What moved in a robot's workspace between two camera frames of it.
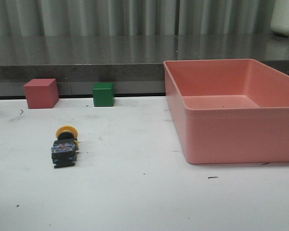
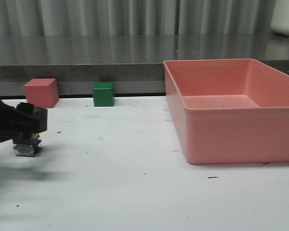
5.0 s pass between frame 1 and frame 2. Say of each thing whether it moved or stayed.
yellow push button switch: moved
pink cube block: stayed
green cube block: stayed
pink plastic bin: stayed
